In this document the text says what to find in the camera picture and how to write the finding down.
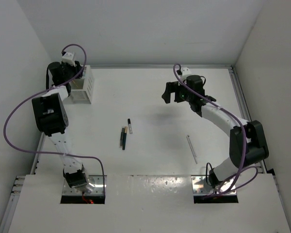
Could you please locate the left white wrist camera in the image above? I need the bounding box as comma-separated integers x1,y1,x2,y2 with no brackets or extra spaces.
62,52,76,67

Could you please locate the white two-slot organizer box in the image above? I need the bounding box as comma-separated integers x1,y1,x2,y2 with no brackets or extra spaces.
69,65,95,104

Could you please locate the black grey makeup pencil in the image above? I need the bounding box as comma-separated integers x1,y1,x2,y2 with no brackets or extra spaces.
119,127,125,148

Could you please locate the thin clear silver stick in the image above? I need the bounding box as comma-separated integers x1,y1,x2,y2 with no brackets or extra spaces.
186,135,198,164

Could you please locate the dark green gold pencil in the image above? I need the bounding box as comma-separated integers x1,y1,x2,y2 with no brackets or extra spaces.
122,126,128,150

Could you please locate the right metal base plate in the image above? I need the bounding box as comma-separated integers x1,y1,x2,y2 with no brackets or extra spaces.
191,175,237,196

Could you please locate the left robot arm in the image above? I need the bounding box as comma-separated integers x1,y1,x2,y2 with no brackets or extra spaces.
32,61,88,191

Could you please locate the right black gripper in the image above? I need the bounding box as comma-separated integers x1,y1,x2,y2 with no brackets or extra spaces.
162,81,193,104

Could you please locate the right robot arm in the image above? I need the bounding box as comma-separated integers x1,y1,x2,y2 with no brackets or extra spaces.
162,75,269,188

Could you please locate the black clear mascara tube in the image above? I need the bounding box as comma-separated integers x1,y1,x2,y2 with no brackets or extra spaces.
128,118,133,134

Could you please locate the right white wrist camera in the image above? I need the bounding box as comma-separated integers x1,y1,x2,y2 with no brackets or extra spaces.
180,67,192,80

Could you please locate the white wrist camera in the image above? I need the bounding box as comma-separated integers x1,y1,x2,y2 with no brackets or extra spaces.
62,52,76,67
180,67,192,80

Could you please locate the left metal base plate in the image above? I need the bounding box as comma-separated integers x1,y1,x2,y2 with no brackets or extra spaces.
62,175,106,196

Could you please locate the metal base plate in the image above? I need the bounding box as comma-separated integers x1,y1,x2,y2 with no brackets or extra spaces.
62,175,106,196
191,175,237,196

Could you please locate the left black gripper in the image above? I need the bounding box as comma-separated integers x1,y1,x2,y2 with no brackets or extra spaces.
60,60,83,82

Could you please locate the aluminium frame rail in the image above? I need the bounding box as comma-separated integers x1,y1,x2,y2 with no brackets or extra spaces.
229,65,267,173

